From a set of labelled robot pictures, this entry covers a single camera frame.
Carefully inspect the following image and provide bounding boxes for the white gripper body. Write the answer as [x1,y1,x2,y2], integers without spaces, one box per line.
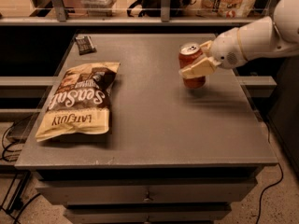
[210,28,247,69]

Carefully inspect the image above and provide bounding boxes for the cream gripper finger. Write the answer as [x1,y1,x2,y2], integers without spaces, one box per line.
[200,40,213,57]
[179,57,221,79]

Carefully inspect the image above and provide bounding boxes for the red coke can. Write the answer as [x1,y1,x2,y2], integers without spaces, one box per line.
[178,42,206,90]

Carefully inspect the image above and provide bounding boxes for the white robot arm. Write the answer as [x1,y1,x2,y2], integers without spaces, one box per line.
[179,0,299,79]

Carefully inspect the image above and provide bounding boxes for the colourful snack bag on shelf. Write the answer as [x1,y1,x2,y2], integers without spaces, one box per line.
[197,0,256,18]

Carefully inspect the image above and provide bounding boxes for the black bag on shelf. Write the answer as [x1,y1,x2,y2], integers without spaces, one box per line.
[126,0,196,17]

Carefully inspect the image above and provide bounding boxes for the grey drawer cabinet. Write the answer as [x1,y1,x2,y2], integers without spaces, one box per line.
[17,34,277,210]

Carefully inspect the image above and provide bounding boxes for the dark chocolate bar wrapper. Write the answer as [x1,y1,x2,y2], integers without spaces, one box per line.
[75,35,96,55]

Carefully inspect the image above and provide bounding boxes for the Late July chip bag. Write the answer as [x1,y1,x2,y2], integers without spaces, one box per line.
[36,62,120,142]

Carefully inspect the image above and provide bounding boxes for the top drawer with knob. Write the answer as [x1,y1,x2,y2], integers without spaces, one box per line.
[36,178,257,206]

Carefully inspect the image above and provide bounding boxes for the drawer with knob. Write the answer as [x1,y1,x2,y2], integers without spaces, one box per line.
[64,205,231,224]
[36,178,257,206]

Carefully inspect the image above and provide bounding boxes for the black floor cable right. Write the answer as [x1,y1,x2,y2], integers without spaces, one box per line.
[254,121,284,224]

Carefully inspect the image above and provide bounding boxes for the grey metal shelf rail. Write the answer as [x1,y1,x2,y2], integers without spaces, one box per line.
[0,0,280,26]

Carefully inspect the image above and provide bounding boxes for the black cables left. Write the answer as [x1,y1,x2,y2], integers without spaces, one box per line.
[0,115,41,224]

